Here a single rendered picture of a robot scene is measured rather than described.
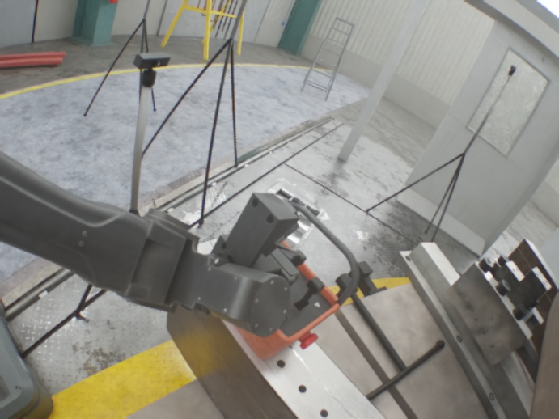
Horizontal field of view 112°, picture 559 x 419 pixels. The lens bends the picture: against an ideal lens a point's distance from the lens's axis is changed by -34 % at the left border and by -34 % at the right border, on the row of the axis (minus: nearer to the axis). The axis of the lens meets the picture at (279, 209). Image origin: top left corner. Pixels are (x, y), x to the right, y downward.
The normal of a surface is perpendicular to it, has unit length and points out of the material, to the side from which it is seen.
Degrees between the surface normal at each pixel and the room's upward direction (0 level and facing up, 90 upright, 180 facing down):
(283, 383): 0
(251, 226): 77
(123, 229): 66
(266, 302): 55
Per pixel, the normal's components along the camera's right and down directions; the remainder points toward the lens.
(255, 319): 0.79, 0.07
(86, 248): 0.89, 0.16
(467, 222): -0.43, 0.41
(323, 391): 0.35, -0.75
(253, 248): -0.61, 0.03
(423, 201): 0.02, -0.35
